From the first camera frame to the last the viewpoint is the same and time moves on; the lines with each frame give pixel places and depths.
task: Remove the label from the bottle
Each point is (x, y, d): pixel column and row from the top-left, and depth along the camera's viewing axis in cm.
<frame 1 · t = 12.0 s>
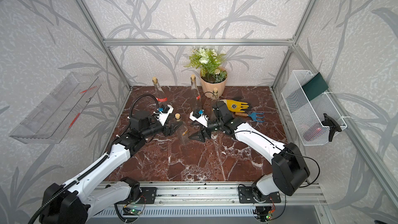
left hand: (177, 119, 76), fingers open
right hand: (191, 128, 75), fingers open
glass bottle with red label: (161, 91, 91), point 22 cm above the table
tall slim glass bottle: (196, 104, 104), point 7 cm above the table
short glass bottle gold label: (183, 133, 82), point 14 cm above the table
pink flower pot: (212, 78, 108), point 16 cm above the table
green artificial plant: (208, 61, 97), point 30 cm above the table
yellow gardening glove: (239, 106, 106), point 4 cm above the table

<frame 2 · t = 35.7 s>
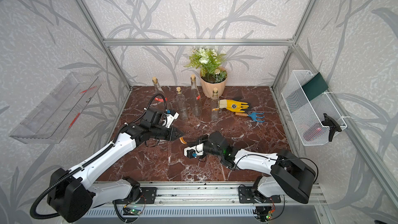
left hand: (181, 134, 77), fingers closed
right hand: (188, 138, 77), fingers closed
short glass bottle gold label: (184, 104, 104), point 7 cm above the table
the other named things where they were.

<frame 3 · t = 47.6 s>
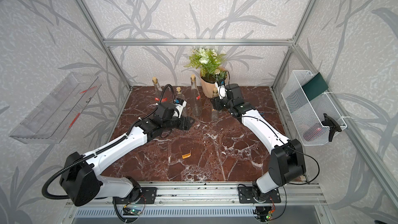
left hand: (190, 119, 80), fingers open
right hand: (215, 96, 84), fingers open
peeled gold label: (186, 155, 88), on the table
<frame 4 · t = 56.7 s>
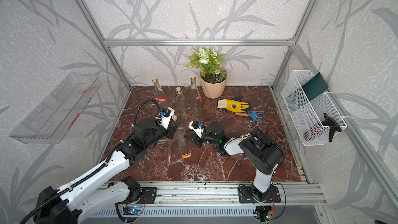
left hand: (179, 120, 75), fingers open
right hand: (186, 133, 83), fingers open
glass bottle near glove: (180, 136, 81), point 14 cm above the table
